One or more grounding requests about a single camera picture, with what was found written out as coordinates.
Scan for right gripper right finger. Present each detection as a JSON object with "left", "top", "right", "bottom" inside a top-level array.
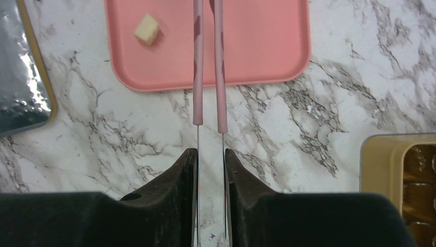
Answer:
[{"left": 224, "top": 149, "right": 416, "bottom": 246}]

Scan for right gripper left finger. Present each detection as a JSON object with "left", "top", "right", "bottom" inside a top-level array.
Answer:
[{"left": 1, "top": 148, "right": 198, "bottom": 246}]

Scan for pink silicone tongs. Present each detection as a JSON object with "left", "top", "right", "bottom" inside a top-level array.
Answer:
[{"left": 193, "top": 1, "right": 230, "bottom": 243}]

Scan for gold chocolate tin box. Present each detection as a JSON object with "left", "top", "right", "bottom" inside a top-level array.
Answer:
[{"left": 359, "top": 133, "right": 435, "bottom": 246}]

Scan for white square chocolate bottom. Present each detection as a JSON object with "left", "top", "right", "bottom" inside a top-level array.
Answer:
[{"left": 134, "top": 13, "right": 160, "bottom": 46}]

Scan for pink plastic tray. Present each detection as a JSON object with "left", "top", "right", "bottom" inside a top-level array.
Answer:
[{"left": 104, "top": 1, "right": 311, "bottom": 92}]

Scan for silver tin lid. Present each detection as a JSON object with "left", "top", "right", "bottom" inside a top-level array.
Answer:
[{"left": 1, "top": 0, "right": 58, "bottom": 137}]

